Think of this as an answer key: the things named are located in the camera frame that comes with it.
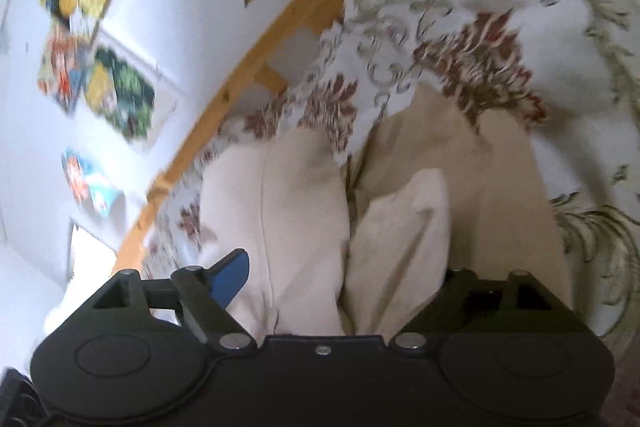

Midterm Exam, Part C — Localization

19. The green hexagon wall poster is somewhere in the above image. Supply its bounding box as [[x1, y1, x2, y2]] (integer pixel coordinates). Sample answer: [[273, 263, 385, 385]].
[[84, 46, 155, 141]]

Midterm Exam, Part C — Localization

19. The wooden bed frame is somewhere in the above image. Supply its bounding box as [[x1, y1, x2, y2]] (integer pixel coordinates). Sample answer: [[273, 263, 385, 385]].
[[113, 0, 343, 272]]

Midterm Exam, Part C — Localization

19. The beige large garment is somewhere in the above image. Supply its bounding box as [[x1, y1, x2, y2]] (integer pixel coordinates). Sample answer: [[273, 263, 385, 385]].
[[198, 84, 572, 339]]

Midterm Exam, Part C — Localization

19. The orange red wall poster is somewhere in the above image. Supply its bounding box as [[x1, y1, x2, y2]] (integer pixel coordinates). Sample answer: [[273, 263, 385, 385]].
[[37, 23, 90, 115]]

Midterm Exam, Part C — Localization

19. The blue red wall poster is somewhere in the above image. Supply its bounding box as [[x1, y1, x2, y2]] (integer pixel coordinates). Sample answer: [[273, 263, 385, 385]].
[[61, 148, 122, 218]]

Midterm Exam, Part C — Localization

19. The floral white bed cover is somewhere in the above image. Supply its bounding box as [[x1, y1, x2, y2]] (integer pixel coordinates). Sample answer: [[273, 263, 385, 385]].
[[143, 0, 639, 352]]

